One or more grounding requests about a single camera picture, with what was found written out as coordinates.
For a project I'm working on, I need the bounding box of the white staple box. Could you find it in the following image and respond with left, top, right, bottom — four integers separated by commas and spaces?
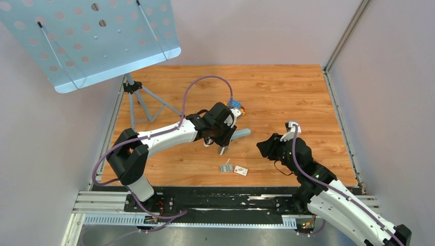
234, 166, 248, 176

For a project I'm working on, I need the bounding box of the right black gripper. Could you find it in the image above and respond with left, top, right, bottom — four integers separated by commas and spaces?
256, 133, 301, 176

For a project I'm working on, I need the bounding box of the grey white stapler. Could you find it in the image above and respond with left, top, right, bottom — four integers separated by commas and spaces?
218, 128, 251, 155

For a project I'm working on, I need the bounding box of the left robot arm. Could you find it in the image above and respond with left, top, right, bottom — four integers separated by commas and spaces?
105, 102, 243, 212

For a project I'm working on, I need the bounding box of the toy brick car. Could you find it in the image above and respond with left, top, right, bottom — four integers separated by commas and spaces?
224, 99, 246, 116

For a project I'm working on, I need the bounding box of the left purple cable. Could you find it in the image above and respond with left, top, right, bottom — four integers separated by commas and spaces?
91, 75, 234, 187

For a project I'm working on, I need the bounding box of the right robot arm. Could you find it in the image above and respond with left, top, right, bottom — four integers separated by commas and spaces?
256, 133, 412, 245

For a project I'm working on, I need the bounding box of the blue perforated music stand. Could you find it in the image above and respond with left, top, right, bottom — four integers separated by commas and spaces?
1, 1, 181, 122

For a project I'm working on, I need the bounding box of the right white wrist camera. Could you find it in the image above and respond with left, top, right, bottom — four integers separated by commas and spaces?
280, 120, 302, 142

